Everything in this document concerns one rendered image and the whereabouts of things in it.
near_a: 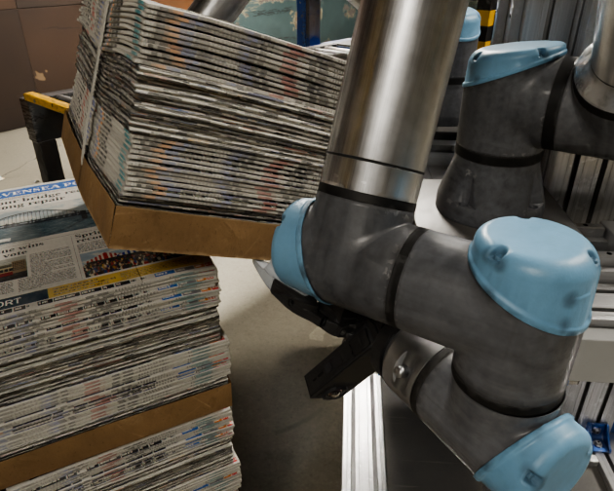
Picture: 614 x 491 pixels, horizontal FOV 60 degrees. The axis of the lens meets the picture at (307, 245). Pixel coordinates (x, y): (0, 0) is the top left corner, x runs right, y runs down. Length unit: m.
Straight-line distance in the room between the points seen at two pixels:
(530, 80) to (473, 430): 0.46
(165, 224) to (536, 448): 0.36
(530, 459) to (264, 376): 1.37
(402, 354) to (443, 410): 0.06
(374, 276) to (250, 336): 1.51
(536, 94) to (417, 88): 0.36
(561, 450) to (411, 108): 0.24
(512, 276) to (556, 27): 0.69
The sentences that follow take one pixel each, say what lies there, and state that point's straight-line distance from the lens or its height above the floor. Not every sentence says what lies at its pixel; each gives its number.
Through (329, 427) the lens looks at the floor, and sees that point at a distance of 1.56.
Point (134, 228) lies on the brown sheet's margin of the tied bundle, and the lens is 0.53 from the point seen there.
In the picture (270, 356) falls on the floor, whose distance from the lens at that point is 1.77.
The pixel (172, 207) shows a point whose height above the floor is 0.93.
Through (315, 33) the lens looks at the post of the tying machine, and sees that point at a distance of 2.62.
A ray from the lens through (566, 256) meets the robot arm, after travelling 0.33.
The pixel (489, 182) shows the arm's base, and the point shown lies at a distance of 0.75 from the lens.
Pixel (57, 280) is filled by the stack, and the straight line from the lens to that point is 0.66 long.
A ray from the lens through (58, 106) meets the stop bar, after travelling 1.48.
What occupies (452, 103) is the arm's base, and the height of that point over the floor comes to 0.87.
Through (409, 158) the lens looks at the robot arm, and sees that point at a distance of 0.38.
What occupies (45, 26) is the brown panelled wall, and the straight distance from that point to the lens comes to 4.60.
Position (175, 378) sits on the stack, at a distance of 0.71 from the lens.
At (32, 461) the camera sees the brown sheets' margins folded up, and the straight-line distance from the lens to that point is 0.74.
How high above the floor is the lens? 1.15
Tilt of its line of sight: 29 degrees down
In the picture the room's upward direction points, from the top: straight up
